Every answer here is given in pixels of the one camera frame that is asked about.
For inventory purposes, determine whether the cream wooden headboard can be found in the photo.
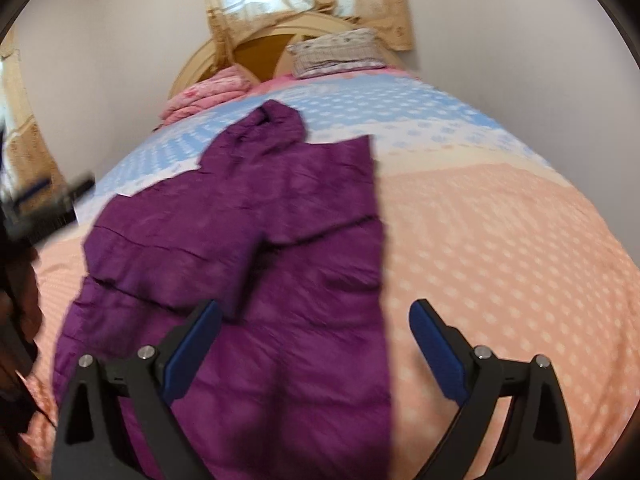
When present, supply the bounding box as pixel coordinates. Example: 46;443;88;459
169;12;401;101

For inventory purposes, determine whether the purple puffer jacket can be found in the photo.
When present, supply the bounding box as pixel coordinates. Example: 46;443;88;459
52;100;396;480

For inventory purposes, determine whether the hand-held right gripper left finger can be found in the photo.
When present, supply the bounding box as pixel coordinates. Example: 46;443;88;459
52;300;224;480

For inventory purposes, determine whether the checked grey pillow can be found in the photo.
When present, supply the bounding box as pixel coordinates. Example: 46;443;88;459
286;29;387;79

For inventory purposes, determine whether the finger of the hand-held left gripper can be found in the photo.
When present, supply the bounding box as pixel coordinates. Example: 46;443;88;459
12;172;97;211

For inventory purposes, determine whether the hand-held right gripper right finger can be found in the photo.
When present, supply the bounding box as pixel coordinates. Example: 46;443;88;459
409;299;581;480

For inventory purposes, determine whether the folded pink blanket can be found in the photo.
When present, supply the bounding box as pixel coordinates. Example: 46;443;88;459
159;65;261;128

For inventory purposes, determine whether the person's left forearm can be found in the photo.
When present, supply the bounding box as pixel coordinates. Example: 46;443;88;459
0;240;43;433

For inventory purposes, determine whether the dotted pastel bedspread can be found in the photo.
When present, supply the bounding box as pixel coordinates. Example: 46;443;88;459
20;67;631;480

